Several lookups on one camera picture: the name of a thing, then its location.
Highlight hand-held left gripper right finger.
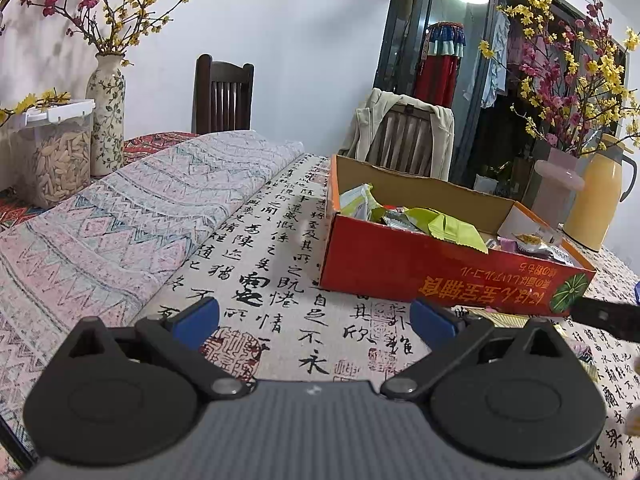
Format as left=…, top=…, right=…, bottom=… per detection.
left=380, top=299, right=577, bottom=402

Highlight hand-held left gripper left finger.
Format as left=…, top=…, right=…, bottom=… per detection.
left=64, top=296, right=249, bottom=402

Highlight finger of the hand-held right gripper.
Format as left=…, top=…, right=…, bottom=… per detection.
left=569, top=297, right=640, bottom=343

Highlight white grey packet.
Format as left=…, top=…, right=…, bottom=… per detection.
left=542, top=240, right=581, bottom=266

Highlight red cardboard box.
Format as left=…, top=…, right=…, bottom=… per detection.
left=318, top=155, right=597, bottom=318

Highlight white light green packet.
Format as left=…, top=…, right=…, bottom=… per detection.
left=340, top=183, right=387, bottom=222

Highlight yellow thermos jug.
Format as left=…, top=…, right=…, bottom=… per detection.
left=562, top=134, right=638, bottom=253

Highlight pink grey patterned cloth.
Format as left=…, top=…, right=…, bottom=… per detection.
left=0, top=130, right=306, bottom=426

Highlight pink vase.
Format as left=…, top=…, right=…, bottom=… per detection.
left=532, top=147, right=586, bottom=228

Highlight brown slatted wooden chair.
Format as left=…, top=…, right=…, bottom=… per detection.
left=370, top=105, right=433, bottom=178

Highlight red patterned tablecloth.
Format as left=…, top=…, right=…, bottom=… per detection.
left=0, top=132, right=198, bottom=233

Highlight chair with beige jacket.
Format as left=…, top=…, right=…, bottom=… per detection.
left=342, top=87, right=455, bottom=181

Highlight clear plastic seed container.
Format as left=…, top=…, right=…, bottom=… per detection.
left=0, top=100, right=96, bottom=209

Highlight yellow and pink flower branches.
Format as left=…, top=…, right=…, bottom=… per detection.
left=477, top=0, right=640, bottom=158

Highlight small floral ceramic vase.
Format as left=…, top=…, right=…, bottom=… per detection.
left=86, top=54, right=126, bottom=178

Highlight dark wooden chair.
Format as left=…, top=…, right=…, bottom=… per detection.
left=191, top=54, right=255, bottom=136

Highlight yellow flower sprig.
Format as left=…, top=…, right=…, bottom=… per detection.
left=0, top=89, right=71, bottom=128

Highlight dark framed glass door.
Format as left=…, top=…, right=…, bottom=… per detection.
left=374, top=0, right=640, bottom=196

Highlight yellow red blossom twigs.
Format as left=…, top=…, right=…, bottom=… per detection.
left=20, top=0, right=208, bottom=58

